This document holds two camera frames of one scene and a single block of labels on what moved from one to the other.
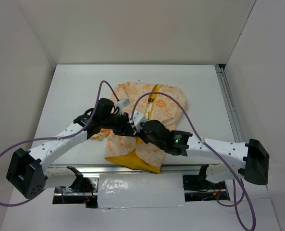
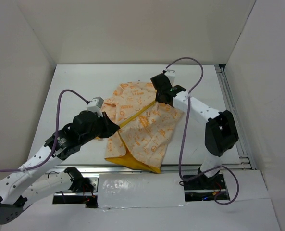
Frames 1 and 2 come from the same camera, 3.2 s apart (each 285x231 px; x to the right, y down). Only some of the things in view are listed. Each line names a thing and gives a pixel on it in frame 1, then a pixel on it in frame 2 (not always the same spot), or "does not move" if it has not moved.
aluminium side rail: (230, 106) does not move
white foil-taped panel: (146, 190) does not move
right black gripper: (141, 131) to (158, 98)
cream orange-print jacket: (164, 103) does not move
